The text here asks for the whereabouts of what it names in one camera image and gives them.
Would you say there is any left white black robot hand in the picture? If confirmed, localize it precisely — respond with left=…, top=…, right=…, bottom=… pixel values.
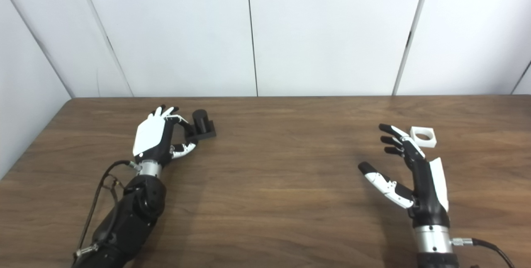
left=132, top=104, right=198, bottom=167

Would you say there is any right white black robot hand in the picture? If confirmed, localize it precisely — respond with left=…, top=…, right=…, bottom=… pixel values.
left=358, top=124, right=451, bottom=229

